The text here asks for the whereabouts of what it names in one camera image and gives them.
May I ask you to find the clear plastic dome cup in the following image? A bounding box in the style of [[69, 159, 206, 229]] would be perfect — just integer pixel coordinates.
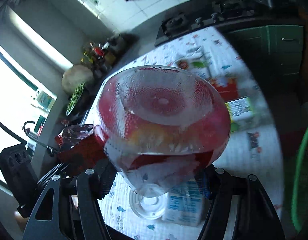
[[94, 66, 230, 219]]

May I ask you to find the green kitchen cabinet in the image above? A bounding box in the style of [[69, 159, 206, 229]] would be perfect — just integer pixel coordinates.
[[227, 24, 304, 75]]

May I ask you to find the green plastic mesh basket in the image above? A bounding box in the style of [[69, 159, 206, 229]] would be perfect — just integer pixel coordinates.
[[291, 128, 308, 232]]

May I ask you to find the white cartoon print tablecloth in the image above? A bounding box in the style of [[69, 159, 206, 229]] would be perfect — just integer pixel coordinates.
[[98, 27, 284, 239]]

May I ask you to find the white blue milk carton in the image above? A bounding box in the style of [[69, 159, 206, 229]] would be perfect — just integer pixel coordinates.
[[162, 178, 205, 227]]

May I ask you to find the green yellow drink carton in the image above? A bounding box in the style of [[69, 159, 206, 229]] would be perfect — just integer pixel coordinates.
[[226, 97, 255, 133]]

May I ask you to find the white green milk carton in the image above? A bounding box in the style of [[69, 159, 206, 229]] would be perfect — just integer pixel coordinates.
[[175, 47, 211, 80]]

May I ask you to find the black gas stove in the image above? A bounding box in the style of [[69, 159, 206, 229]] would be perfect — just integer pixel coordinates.
[[155, 0, 274, 47]]

